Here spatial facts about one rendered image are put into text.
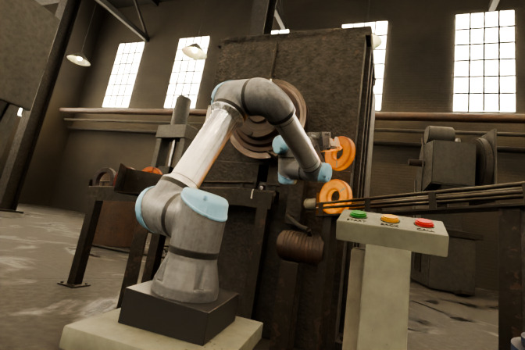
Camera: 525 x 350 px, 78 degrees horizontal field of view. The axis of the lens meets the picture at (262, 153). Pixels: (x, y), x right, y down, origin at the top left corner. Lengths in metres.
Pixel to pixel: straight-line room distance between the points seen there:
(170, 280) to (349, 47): 1.65
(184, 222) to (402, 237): 0.49
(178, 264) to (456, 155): 5.41
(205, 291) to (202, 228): 0.13
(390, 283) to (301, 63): 1.50
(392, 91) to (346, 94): 6.56
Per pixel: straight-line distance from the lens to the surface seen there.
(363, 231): 0.82
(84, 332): 0.76
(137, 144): 10.88
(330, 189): 1.46
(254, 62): 2.17
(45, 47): 4.06
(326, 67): 2.00
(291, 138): 1.05
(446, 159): 5.82
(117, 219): 4.34
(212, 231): 0.74
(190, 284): 0.74
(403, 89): 8.46
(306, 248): 1.43
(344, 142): 1.47
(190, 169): 0.89
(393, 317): 0.84
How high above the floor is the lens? 0.54
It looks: 12 degrees up
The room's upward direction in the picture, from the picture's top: 9 degrees clockwise
